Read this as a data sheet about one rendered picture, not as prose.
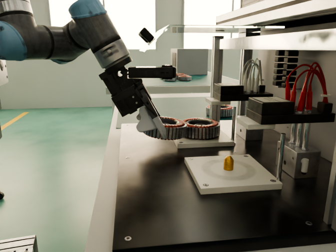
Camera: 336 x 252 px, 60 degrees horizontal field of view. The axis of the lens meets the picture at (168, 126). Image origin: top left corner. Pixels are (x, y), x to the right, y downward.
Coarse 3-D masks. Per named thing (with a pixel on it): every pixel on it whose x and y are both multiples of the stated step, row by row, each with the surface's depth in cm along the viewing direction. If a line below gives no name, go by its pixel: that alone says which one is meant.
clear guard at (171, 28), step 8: (160, 32) 65; (176, 32) 87; (184, 32) 87; (192, 32) 87; (200, 32) 87; (208, 32) 87; (216, 32) 87; (224, 32) 87; (232, 32) 87; (240, 32) 87; (152, 40) 67; (144, 48) 69
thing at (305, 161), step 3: (303, 159) 55; (306, 159) 55; (303, 162) 55; (306, 162) 55; (303, 165) 55; (306, 165) 55; (303, 168) 55; (306, 168) 55; (303, 171) 55; (306, 171) 55
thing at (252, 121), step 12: (276, 96) 59; (252, 108) 56; (264, 108) 53; (276, 108) 53; (288, 108) 53; (312, 108) 59; (240, 120) 57; (252, 120) 56; (264, 120) 53; (276, 120) 53; (288, 120) 53; (300, 120) 54; (312, 120) 54; (324, 120) 54; (300, 132) 58; (300, 144) 59
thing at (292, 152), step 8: (288, 144) 60; (288, 152) 58; (296, 152) 55; (304, 152) 55; (312, 152) 56; (320, 152) 56; (288, 160) 58; (296, 160) 56; (312, 160) 56; (288, 168) 58; (296, 168) 56; (312, 168) 57; (296, 176) 57; (304, 176) 57; (312, 176) 57
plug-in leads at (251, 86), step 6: (252, 60) 80; (258, 60) 80; (252, 66) 77; (258, 66) 77; (258, 72) 77; (252, 78) 81; (258, 78) 78; (252, 84) 81; (258, 84) 82; (246, 90) 78; (252, 90) 81; (258, 90) 82; (264, 90) 81
